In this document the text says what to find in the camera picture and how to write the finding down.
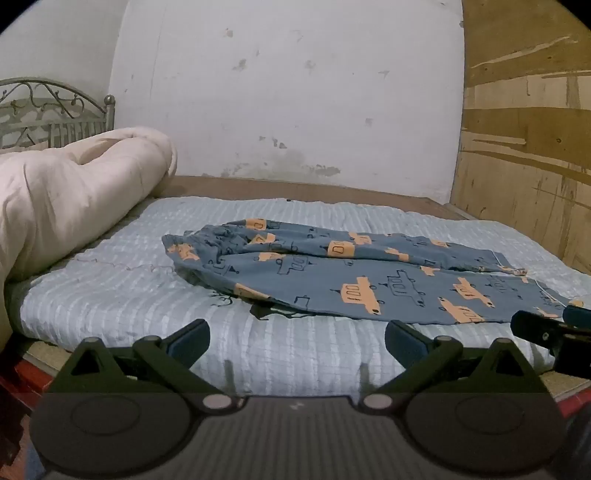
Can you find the light blue quilted bed cover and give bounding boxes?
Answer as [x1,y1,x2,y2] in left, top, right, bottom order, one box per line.
[4,196,591,398]

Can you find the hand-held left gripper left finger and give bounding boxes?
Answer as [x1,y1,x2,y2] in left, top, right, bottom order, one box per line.
[50,318,237,415]

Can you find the blue pants with orange print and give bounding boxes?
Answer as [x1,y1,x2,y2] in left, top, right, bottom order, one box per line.
[161,218,585,326]

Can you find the ornate metal headboard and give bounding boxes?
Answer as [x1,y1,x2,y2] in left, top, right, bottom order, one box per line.
[0,77,116,151]

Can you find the plywood board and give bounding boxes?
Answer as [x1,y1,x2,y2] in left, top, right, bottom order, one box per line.
[450,0,591,278]

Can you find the red bed side rail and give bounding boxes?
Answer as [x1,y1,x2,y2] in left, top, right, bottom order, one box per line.
[0,357,55,462]

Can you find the brown wooden bed base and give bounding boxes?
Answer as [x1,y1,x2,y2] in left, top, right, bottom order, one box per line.
[157,175,468,220]

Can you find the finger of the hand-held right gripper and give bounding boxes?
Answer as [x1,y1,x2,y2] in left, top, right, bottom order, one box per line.
[562,305,591,326]
[510,309,565,348]

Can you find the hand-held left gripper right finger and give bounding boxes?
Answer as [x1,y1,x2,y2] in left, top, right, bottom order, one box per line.
[359,319,549,415]

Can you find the rolled cream comforter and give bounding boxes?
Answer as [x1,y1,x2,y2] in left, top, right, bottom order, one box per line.
[0,127,179,352]

